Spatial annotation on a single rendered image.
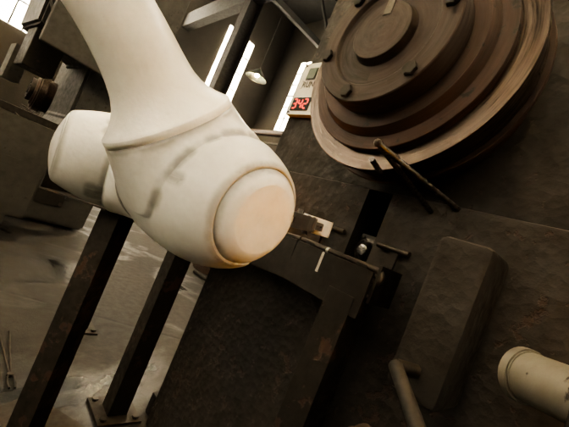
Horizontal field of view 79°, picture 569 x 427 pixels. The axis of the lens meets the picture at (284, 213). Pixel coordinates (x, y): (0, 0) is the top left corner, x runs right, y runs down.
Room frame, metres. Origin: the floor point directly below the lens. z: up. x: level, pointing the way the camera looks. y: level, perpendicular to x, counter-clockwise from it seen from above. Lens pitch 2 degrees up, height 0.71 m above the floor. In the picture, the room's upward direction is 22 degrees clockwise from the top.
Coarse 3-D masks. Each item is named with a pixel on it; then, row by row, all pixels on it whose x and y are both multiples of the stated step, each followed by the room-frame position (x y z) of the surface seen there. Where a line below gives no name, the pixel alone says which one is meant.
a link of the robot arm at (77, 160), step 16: (80, 112) 0.34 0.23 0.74; (96, 112) 0.35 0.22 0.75; (64, 128) 0.33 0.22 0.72; (80, 128) 0.33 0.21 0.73; (96, 128) 0.33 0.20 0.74; (64, 144) 0.32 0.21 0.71; (80, 144) 0.33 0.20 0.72; (96, 144) 0.33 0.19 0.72; (48, 160) 0.34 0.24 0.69; (64, 160) 0.33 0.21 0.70; (80, 160) 0.33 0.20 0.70; (96, 160) 0.33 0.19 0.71; (64, 176) 0.34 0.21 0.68; (80, 176) 0.33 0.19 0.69; (96, 176) 0.34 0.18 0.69; (112, 176) 0.33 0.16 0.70; (80, 192) 0.35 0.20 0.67; (96, 192) 0.35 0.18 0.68; (112, 192) 0.34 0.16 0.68; (112, 208) 0.36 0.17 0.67
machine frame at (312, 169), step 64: (320, 192) 0.86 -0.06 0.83; (384, 192) 0.73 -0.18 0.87; (448, 192) 0.69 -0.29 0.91; (512, 192) 0.61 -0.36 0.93; (384, 256) 0.69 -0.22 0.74; (512, 256) 0.54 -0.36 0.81; (192, 320) 1.07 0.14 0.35; (256, 320) 0.89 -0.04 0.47; (384, 320) 0.65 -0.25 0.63; (512, 320) 0.52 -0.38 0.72; (192, 384) 0.99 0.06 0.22; (256, 384) 0.83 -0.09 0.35; (384, 384) 0.62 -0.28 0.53
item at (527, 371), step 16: (512, 352) 0.39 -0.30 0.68; (528, 352) 0.38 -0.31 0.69; (512, 368) 0.38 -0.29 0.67; (528, 368) 0.36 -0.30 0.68; (544, 368) 0.35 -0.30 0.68; (560, 368) 0.34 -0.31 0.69; (512, 384) 0.37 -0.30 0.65; (528, 384) 0.36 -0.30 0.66; (544, 384) 0.34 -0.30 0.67; (560, 384) 0.33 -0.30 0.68; (528, 400) 0.36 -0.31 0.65; (544, 400) 0.34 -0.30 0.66; (560, 400) 0.32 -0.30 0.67; (560, 416) 0.33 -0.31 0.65
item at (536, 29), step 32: (544, 0) 0.51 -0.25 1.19; (544, 32) 0.50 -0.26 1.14; (512, 64) 0.52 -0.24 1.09; (512, 96) 0.51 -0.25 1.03; (320, 128) 0.78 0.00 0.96; (448, 128) 0.57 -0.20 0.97; (480, 128) 0.53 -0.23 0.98; (352, 160) 0.69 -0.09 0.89; (384, 160) 0.64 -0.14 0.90; (416, 160) 0.59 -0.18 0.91; (448, 160) 0.60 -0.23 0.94
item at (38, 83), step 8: (64, 64) 4.38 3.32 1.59; (64, 72) 4.15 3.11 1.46; (32, 80) 4.05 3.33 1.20; (40, 80) 4.07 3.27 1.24; (48, 80) 4.09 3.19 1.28; (56, 80) 4.47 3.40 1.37; (32, 88) 4.03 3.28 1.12; (40, 88) 4.02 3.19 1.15; (48, 88) 4.06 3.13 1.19; (56, 88) 4.15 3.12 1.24; (24, 96) 4.12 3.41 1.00; (32, 96) 4.04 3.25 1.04; (40, 96) 4.03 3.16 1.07; (48, 96) 4.09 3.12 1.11; (32, 104) 4.05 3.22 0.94; (40, 104) 4.08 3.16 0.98; (48, 104) 4.13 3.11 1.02; (32, 112) 4.11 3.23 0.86; (40, 112) 4.62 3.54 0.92
